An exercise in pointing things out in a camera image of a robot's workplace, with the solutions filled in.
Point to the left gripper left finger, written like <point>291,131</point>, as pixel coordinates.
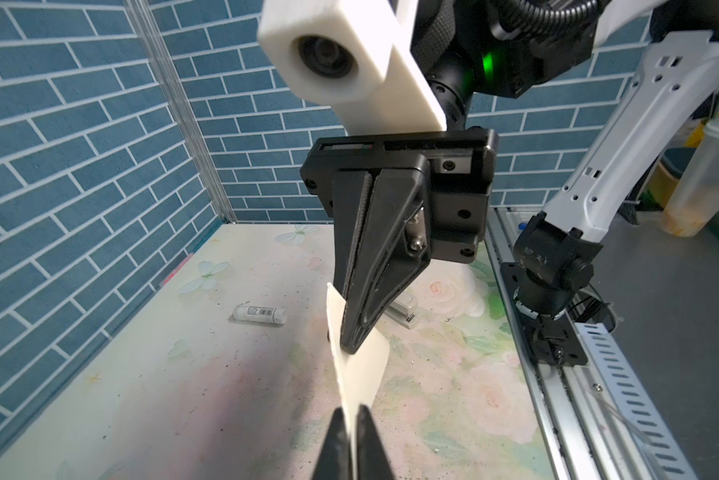
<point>334,459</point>

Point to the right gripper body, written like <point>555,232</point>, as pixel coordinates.
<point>460,166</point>

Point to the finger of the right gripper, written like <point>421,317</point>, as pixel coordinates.
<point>393,252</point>
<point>350,195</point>

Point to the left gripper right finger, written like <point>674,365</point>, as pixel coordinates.
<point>370,459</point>

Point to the beige letter paper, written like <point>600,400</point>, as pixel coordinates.
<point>358,375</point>

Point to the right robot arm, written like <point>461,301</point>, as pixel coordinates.
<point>677,72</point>

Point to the white glue stick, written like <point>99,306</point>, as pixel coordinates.
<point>260,314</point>

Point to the plastic bottle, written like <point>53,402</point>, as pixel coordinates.
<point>696,199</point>

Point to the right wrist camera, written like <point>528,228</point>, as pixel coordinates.
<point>354,57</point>

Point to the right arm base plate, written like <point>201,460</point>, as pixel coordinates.
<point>554,340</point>

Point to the aluminium rail frame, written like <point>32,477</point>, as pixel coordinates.
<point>598,421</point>

